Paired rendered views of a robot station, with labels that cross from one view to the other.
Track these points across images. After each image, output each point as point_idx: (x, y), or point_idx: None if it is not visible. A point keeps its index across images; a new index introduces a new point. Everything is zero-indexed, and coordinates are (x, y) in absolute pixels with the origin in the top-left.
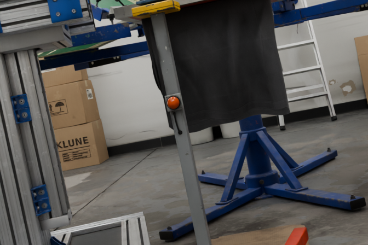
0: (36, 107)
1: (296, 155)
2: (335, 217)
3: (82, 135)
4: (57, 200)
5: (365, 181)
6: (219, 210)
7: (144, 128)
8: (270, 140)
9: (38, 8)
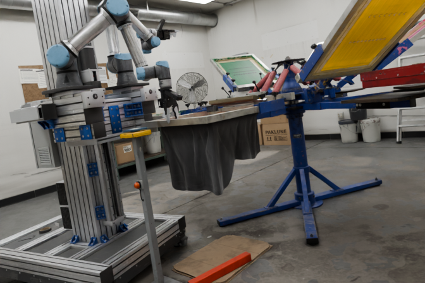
0: (100, 169)
1: (368, 173)
2: (295, 245)
3: (283, 129)
4: (108, 213)
5: (357, 217)
6: (260, 213)
7: (321, 127)
8: (315, 172)
9: (77, 132)
